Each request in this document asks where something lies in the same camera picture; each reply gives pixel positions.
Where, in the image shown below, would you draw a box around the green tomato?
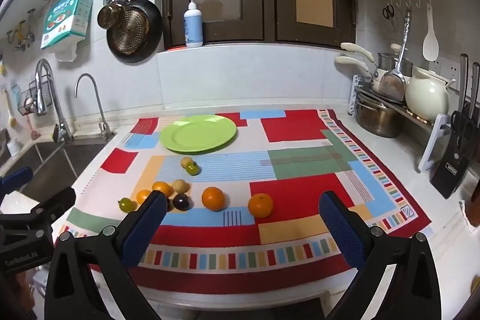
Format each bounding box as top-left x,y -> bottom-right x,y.
185,162 -> 200,176
118,197 -> 137,214

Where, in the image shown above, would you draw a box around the small orange tomato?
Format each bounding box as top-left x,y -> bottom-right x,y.
151,181 -> 174,198
136,189 -> 151,205

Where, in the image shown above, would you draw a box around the dark purple tomato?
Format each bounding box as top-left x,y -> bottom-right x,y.
172,193 -> 191,211

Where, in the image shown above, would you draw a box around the yellow tomato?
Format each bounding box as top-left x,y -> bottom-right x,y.
172,179 -> 191,194
181,157 -> 193,168

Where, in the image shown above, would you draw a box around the large orange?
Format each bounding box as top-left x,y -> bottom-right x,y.
247,193 -> 273,218
202,187 -> 226,211

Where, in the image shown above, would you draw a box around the small orange tomato front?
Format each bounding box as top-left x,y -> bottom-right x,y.
136,189 -> 151,205

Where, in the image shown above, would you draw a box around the tall chrome kitchen faucet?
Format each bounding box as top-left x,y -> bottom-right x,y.
34,58 -> 75,145

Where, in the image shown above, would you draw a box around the stainless steel sink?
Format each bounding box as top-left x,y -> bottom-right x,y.
1,136 -> 109,214

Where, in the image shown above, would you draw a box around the black knife block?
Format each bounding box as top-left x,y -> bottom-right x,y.
429,52 -> 480,200

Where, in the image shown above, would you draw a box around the colourful patterned table mat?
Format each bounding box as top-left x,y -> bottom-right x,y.
64,109 -> 430,295

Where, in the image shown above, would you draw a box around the green plate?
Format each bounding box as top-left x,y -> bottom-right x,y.
160,115 -> 237,154

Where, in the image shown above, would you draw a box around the teal white tissue box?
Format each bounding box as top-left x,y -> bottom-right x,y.
41,0 -> 93,52

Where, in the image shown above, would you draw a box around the white dish rack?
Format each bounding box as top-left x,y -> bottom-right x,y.
347,75 -> 451,172

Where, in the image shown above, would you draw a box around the steel stock pot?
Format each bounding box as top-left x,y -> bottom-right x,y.
355,93 -> 404,138

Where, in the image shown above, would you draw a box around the black frying pan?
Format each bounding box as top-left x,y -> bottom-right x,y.
106,0 -> 163,64

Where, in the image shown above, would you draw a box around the small copper saucepan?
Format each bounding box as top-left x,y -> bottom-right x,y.
97,0 -> 125,30

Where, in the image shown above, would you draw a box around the cream ceramic teapot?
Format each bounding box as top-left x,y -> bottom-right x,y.
405,67 -> 456,122

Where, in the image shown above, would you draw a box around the metal spatula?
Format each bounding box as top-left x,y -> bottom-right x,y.
378,7 -> 412,102

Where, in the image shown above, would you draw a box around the blue white pump bottle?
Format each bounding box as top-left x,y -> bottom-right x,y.
184,0 -> 203,48

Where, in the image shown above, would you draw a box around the white rice paddle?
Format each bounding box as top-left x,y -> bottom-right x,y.
422,3 -> 439,62

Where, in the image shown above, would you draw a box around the wire sponge basket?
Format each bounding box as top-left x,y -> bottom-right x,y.
17,76 -> 52,115

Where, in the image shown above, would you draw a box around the cream pan handle lower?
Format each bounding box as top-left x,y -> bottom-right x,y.
334,55 -> 370,74

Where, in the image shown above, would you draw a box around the cream pan handle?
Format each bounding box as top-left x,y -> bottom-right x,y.
340,42 -> 375,63
334,55 -> 370,74

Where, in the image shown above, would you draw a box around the cream pan handle upper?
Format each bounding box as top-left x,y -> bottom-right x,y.
340,42 -> 375,63

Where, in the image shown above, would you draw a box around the black scissors on wall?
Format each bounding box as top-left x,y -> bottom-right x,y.
382,4 -> 395,19

